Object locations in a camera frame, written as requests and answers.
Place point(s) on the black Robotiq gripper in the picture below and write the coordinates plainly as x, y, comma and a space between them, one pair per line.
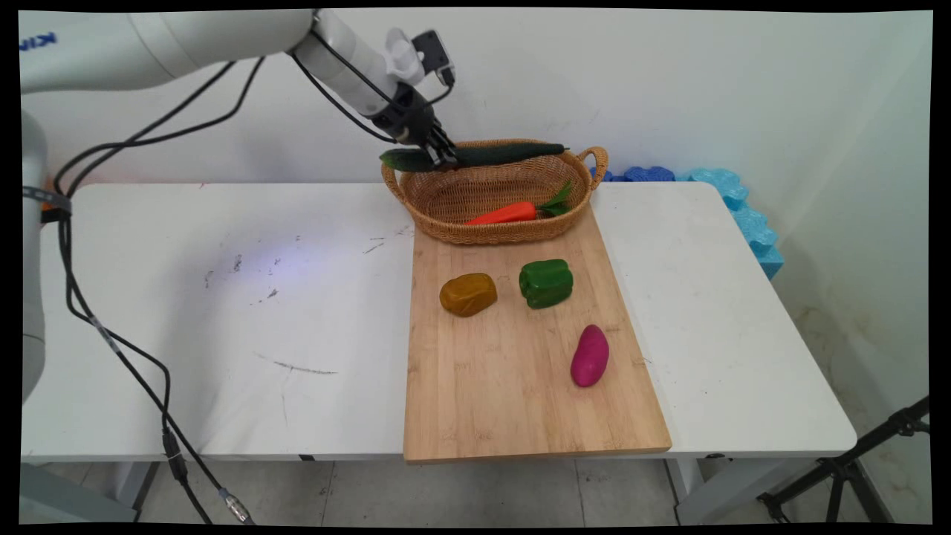
410, 119

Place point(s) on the dark green cucumber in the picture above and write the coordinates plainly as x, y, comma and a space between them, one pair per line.
505, 154

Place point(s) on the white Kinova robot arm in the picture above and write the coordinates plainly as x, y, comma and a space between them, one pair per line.
186, 37

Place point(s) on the woven wicker basket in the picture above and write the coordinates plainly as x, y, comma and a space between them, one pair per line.
505, 193

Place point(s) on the orange carrot with green leaves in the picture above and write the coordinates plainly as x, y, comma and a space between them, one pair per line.
505, 214

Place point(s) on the brown potato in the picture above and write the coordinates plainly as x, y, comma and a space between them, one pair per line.
468, 295

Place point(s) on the green bell pepper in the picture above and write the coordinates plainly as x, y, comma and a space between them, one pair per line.
546, 284

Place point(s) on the dark blue foam piece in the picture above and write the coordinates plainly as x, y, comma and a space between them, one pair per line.
646, 174

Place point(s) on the wooden cutting board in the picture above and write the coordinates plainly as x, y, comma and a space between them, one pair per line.
505, 386

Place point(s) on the purple sweet potato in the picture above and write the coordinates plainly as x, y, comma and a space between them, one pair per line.
591, 357

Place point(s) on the light blue foam piece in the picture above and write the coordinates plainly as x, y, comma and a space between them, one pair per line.
750, 223

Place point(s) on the white table leg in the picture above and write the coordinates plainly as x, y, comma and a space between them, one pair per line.
130, 487
687, 483

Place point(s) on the black tripod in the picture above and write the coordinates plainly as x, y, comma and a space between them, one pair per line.
839, 468

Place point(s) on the silver grey wrist camera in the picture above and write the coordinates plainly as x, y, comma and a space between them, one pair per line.
435, 52

